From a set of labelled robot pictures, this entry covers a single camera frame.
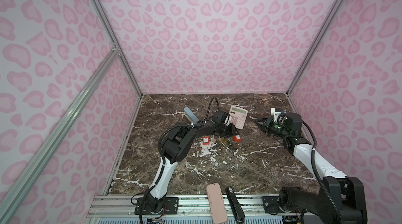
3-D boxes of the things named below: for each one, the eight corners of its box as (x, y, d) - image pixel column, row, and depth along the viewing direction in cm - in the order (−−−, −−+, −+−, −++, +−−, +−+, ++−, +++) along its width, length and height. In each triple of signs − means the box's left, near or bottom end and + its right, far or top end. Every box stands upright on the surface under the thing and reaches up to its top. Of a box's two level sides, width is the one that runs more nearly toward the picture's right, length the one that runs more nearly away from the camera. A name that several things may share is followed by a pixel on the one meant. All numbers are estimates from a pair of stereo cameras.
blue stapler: (193, 125, 105) (192, 120, 100) (183, 113, 111) (182, 108, 107) (197, 122, 106) (196, 117, 102) (187, 111, 112) (186, 106, 108)
